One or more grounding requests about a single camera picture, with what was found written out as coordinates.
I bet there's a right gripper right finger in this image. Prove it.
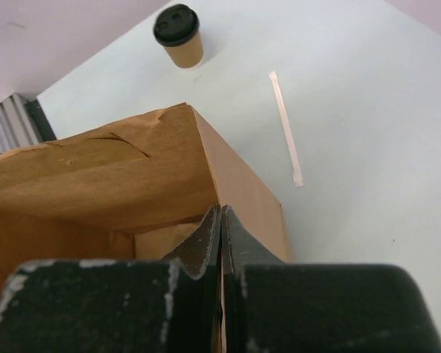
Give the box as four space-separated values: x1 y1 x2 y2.
221 206 441 352

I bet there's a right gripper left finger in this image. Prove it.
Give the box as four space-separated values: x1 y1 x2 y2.
0 205 221 352

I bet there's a brown paper bag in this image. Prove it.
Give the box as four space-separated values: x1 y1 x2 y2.
0 103 291 293

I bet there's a brown paper coffee cup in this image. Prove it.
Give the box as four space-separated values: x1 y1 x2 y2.
165 32 204 69

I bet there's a black plastic cup lid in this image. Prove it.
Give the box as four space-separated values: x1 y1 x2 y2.
153 4 200 47

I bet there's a white wrapped straw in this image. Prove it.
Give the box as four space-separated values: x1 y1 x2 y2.
268 71 304 188

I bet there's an aluminium frame rail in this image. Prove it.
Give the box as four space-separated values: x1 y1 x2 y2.
0 93 43 154

